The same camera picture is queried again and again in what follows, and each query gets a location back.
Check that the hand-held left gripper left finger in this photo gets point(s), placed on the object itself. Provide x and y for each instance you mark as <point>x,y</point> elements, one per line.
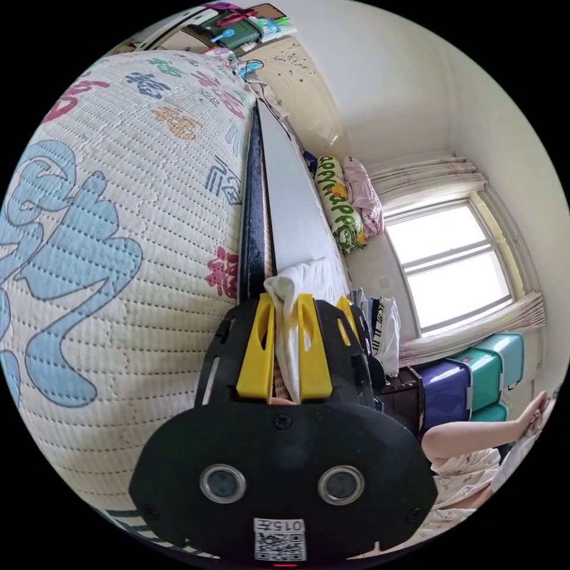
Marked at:
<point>254,356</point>

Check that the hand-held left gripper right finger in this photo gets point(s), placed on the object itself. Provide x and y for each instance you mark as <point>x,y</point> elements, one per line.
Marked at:
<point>313,365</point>

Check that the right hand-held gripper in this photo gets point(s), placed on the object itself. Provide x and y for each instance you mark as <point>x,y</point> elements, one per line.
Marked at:
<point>364,329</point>

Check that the white and green short sleeve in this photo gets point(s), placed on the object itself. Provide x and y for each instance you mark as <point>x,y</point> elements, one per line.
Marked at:
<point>288,325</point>

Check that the pile of clothes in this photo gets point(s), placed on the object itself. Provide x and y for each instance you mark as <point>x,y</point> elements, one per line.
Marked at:
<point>385,329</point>

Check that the dark brown cupboard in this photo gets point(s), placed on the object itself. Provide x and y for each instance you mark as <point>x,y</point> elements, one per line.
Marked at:
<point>403,401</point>

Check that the window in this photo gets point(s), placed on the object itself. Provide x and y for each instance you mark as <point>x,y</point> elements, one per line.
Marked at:
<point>450,267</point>

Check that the green printed rolled blanket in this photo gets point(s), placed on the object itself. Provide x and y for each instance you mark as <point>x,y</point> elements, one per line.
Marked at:
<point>340,200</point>

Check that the purple storage box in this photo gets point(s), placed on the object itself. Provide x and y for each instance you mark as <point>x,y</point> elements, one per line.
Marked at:
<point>445,387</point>

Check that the pink folded blanket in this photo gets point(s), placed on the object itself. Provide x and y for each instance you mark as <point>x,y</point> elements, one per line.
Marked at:
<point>367,196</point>

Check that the pale floral curtain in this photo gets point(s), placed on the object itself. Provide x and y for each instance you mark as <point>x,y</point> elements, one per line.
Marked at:
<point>427,171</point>
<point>481,325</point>

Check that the bed with printed quilt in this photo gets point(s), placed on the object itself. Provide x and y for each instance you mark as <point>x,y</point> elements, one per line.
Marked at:
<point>133,276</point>

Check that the green storage box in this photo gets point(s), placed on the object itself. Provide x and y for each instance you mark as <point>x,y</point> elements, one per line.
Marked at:
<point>483,378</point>

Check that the light teal storage box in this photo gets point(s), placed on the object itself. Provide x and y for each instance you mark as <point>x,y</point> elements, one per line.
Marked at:
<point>510,360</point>

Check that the person's body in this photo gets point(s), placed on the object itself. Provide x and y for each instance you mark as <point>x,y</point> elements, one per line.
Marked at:
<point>472,467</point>

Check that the beige patterned headboard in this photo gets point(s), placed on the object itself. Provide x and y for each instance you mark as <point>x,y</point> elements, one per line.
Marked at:
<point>294,84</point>

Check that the shelf with clutter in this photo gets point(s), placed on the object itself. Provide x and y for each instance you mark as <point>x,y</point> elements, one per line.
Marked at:
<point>236,24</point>

